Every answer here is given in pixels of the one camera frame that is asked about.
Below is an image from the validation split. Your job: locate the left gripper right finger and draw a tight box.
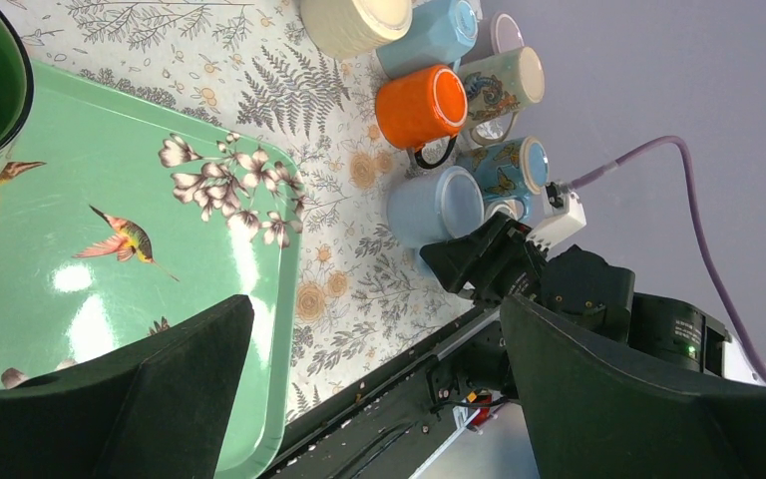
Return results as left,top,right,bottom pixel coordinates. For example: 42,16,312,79
500,296,766,478

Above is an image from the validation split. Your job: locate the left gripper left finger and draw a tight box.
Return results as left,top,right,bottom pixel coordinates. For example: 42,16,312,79
0,294,254,478

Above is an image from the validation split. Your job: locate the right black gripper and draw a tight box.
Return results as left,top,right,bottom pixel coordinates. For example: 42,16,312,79
419,213,635,343

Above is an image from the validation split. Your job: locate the light blue ribbed mug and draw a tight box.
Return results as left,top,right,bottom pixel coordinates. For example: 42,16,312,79
386,166,484,248

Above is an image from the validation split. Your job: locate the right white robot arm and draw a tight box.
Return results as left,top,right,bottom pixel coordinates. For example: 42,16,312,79
418,214,763,385

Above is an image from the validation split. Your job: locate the grey blue mug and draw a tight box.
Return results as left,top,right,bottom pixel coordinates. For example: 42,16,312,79
484,198,531,223

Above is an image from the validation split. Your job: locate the blue butterfly mug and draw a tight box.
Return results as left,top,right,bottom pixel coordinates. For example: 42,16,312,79
455,136,550,219

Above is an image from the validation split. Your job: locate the orange mug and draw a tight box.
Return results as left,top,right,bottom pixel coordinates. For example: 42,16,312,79
375,65,468,170

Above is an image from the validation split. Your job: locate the seahorse pattern mug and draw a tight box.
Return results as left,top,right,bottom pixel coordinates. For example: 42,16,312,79
457,46,546,146

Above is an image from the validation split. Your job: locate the lilac mug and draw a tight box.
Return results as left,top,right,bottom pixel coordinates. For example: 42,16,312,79
462,12,525,65

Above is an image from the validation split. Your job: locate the light blue faceted mug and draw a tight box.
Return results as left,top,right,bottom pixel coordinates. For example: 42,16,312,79
376,0,478,79

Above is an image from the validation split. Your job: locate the cream ribbed mug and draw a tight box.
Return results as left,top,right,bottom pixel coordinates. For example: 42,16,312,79
299,0,413,60

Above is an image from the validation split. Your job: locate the floral tablecloth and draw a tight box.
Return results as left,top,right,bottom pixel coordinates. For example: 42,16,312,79
1,1,467,420

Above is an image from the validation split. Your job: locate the green floral tray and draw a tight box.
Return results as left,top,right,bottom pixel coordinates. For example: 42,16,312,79
0,63,302,478

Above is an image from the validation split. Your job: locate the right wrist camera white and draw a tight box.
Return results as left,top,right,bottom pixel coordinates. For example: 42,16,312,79
526,191,586,251

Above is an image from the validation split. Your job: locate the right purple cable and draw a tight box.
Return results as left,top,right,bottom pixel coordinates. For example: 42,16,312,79
545,135,766,391

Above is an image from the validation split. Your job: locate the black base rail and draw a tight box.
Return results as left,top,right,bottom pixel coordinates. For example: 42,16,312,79
262,307,515,478

